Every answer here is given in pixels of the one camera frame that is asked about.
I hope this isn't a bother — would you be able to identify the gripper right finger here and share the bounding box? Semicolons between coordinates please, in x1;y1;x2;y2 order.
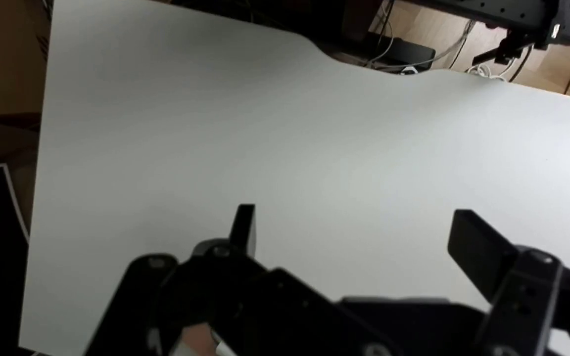
447;208;570;356

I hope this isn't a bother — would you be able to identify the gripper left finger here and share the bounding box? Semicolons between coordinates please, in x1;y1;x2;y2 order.
84;203;346;356

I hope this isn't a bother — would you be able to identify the black power box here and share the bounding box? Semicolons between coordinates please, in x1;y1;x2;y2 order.
364;35;437;71

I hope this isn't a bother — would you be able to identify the brown cardboard box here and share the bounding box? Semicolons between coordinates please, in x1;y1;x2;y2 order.
0;0;54;130

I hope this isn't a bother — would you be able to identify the black metal stand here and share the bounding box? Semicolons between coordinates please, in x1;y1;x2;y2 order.
404;0;570;66

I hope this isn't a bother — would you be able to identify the white cable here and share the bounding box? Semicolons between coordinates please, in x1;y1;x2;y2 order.
367;20;509;83

